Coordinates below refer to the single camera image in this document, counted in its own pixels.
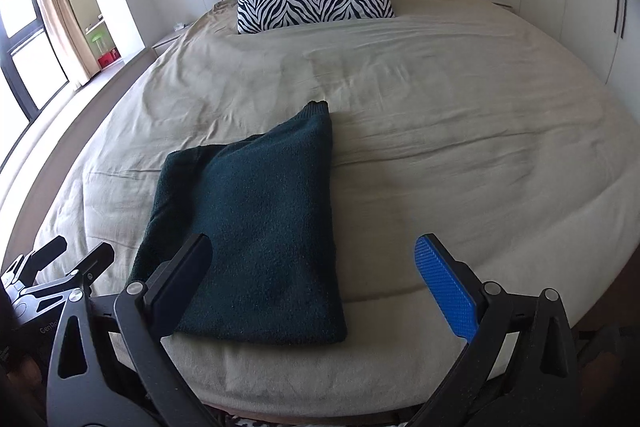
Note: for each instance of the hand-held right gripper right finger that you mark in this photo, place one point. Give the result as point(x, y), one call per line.
point(446, 288)

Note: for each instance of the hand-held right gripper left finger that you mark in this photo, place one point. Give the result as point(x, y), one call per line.
point(187, 278)

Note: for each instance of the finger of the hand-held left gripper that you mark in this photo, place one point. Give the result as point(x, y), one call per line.
point(92, 263)
point(47, 252)

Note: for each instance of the dark teal knit sweater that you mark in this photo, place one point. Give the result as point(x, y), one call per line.
point(250, 232)

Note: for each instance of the bed with beige sheet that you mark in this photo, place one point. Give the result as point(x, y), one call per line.
point(450, 107)

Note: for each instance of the red box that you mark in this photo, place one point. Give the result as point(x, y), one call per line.
point(109, 59)

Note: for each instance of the black framed window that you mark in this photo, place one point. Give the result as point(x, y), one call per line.
point(5, 47)

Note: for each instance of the green plastic stool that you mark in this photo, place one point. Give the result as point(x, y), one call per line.
point(97, 39)

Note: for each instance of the white nightstand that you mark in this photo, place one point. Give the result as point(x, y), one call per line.
point(170, 41)

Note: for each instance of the beige curtain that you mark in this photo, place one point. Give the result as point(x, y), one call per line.
point(60, 17)

